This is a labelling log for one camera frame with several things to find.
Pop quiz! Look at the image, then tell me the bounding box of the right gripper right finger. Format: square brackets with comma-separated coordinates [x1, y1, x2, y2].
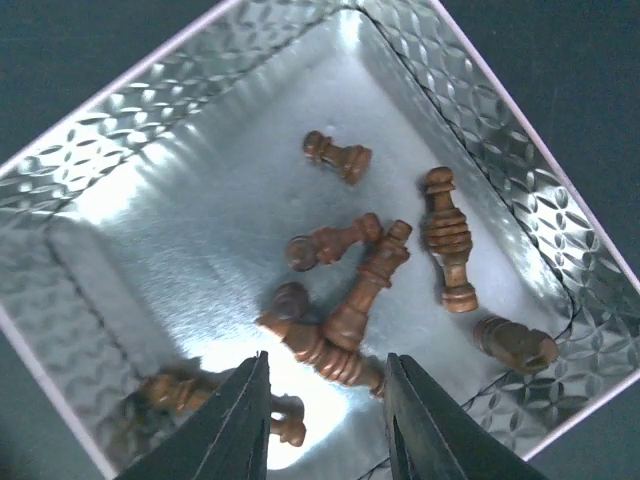
[384, 353, 544, 480]

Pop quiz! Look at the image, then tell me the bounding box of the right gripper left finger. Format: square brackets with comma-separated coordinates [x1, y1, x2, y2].
[118, 351, 271, 480]

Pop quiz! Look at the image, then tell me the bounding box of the dark knight in tin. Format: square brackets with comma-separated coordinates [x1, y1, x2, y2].
[473, 316, 560, 374]

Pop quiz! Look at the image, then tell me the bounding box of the dark queen in tin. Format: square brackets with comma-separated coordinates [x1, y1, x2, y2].
[255, 282, 385, 398]

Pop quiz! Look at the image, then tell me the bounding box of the dark king in tin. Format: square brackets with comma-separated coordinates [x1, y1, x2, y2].
[323, 220, 413, 351]

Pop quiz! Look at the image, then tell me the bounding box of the pink-rimmed metal tin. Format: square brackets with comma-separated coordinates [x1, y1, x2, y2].
[1, 1, 639, 479]

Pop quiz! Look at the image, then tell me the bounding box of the dark pawn in tin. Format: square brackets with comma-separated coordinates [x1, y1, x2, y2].
[302, 130, 372, 186]

